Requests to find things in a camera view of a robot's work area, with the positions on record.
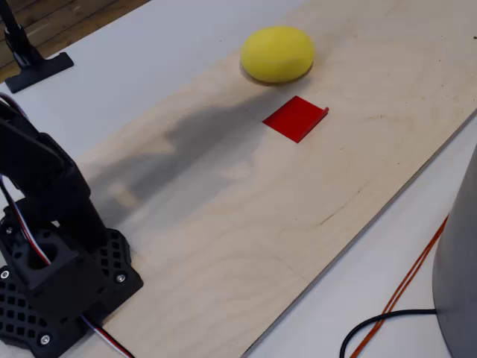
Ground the yellow round sponge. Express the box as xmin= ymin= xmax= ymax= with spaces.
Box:
xmin=240 ymin=25 xmax=316 ymax=84

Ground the red square plate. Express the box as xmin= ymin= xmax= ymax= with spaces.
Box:
xmin=262 ymin=95 xmax=330 ymax=144

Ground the light plywood board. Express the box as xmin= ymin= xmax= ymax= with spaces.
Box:
xmin=72 ymin=0 xmax=477 ymax=358

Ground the grey round lamp shade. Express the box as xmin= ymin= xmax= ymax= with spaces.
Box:
xmin=432 ymin=143 xmax=477 ymax=358

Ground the thin orange wire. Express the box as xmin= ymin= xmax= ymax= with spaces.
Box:
xmin=356 ymin=223 xmax=448 ymax=358
xmin=349 ymin=214 xmax=450 ymax=358

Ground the white red black base cable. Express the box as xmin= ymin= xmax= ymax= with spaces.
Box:
xmin=80 ymin=315 xmax=135 ymax=358

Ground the white red black shoulder wire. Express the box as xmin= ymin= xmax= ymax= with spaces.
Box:
xmin=0 ymin=175 xmax=51 ymax=266

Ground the thin black cable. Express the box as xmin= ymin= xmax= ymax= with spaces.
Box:
xmin=339 ymin=308 xmax=437 ymax=358

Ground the black camera stand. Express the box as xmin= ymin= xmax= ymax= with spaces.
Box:
xmin=0 ymin=0 xmax=75 ymax=94

